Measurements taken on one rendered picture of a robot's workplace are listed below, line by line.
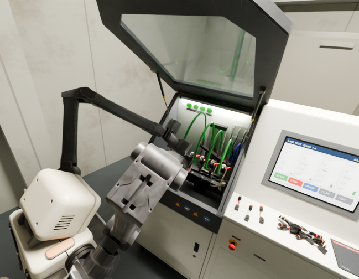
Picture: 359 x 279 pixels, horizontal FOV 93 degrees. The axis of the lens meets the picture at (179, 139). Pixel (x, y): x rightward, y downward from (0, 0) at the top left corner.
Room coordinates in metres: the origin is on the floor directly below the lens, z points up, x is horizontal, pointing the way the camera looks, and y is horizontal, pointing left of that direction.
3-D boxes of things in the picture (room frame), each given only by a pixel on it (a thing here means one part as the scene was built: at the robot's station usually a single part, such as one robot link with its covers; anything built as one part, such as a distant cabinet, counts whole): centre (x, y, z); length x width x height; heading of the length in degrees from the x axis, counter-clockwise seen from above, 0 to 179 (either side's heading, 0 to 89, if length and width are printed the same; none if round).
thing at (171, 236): (0.83, 0.01, 0.44); 0.65 x 0.02 x 0.68; 63
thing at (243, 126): (1.18, -0.44, 1.20); 0.13 x 0.03 x 0.31; 63
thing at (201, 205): (0.85, 0.00, 0.87); 0.62 x 0.04 x 0.16; 63
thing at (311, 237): (0.59, -0.70, 1.01); 0.23 x 0.11 x 0.06; 63
